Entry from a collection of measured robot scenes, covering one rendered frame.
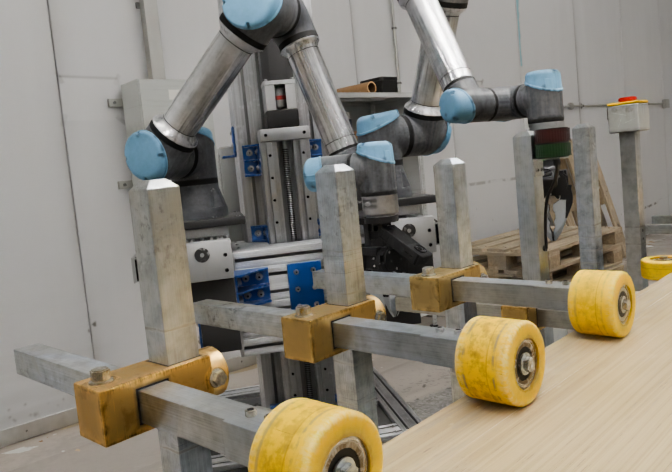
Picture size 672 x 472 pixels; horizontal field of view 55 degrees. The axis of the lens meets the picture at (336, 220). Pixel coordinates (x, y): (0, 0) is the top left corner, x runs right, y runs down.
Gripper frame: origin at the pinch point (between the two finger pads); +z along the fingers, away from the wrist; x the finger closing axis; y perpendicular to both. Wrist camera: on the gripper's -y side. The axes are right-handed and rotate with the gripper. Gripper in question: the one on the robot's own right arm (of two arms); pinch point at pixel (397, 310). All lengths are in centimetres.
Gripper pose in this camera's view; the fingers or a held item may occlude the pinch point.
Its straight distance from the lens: 137.6
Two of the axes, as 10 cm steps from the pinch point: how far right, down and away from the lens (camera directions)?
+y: -7.2, 0.1, 6.9
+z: 1.0, 9.9, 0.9
